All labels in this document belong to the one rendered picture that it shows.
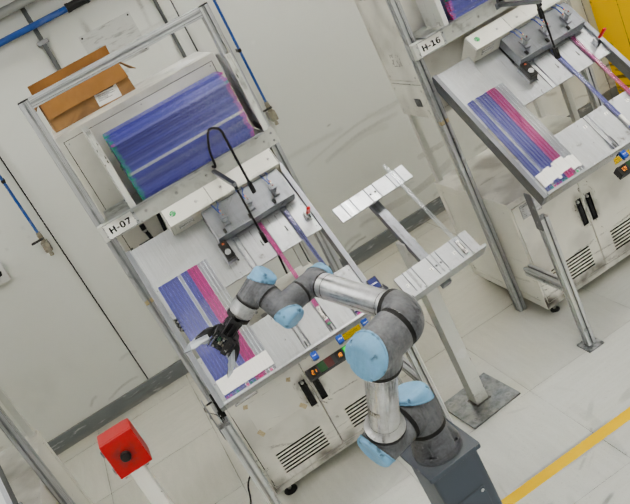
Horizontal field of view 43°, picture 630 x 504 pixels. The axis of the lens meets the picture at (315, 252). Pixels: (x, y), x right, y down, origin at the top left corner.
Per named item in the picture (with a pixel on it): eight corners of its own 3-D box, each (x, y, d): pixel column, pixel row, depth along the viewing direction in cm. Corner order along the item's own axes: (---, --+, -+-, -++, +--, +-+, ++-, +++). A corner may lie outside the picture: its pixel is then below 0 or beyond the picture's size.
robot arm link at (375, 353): (420, 443, 227) (416, 322, 189) (387, 480, 221) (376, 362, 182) (388, 420, 234) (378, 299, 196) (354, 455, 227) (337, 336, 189)
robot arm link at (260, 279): (271, 281, 220) (250, 262, 223) (251, 312, 222) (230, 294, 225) (284, 280, 227) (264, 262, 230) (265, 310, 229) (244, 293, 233)
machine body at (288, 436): (418, 413, 346) (360, 299, 323) (283, 505, 333) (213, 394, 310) (360, 359, 405) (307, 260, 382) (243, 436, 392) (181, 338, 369)
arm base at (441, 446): (471, 443, 230) (459, 418, 227) (431, 474, 227) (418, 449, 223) (443, 423, 244) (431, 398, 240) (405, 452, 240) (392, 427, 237)
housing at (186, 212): (282, 179, 319) (279, 162, 306) (177, 242, 310) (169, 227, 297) (272, 165, 322) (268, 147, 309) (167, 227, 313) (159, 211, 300)
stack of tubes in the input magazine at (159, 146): (257, 134, 306) (224, 71, 296) (142, 201, 297) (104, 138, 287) (248, 131, 318) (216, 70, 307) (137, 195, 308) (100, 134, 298)
